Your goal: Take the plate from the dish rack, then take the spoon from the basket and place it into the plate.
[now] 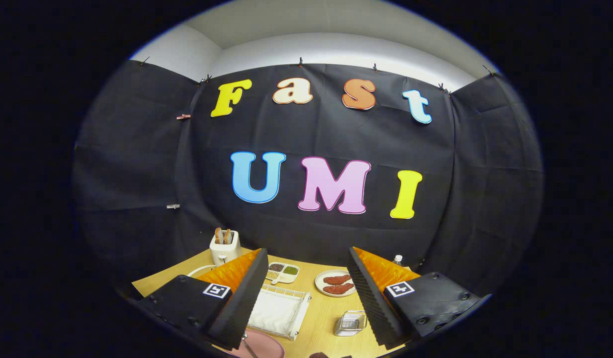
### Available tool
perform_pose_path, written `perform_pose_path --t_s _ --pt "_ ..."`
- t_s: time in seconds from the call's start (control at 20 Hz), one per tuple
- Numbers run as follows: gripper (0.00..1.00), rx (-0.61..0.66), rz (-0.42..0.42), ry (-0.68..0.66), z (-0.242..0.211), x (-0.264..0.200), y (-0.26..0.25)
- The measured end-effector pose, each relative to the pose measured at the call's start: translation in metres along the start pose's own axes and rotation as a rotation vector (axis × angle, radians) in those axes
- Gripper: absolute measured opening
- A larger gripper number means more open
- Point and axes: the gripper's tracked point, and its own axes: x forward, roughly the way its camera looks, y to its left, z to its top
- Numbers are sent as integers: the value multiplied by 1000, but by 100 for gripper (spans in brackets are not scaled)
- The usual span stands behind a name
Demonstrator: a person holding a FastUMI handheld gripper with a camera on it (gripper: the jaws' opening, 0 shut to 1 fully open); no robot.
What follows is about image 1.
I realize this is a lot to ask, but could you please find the metal spoon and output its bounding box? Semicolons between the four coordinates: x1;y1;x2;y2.
241;333;260;358

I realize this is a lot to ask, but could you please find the white wire dish rack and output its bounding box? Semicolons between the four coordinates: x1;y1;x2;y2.
187;265;312;342

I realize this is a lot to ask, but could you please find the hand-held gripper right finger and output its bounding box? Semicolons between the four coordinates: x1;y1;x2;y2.
347;246;492;350

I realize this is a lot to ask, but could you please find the pink plate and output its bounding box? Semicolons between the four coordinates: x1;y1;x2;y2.
227;329;285;358

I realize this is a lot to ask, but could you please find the white plate with meat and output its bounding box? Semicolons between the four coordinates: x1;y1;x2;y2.
315;269;357;297

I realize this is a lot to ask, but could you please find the white divided grain tray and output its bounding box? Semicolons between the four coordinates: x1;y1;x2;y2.
265;262;300;284

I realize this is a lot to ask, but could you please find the black backdrop cloth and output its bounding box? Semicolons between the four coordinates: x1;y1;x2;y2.
73;60;544;299

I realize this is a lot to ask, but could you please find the metal wire basket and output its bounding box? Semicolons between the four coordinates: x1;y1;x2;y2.
334;311;368;337

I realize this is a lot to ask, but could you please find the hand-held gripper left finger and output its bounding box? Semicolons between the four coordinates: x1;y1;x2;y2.
137;248;269;351

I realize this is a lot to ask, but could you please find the white toaster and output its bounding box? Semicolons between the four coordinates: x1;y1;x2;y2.
209;231;242;266

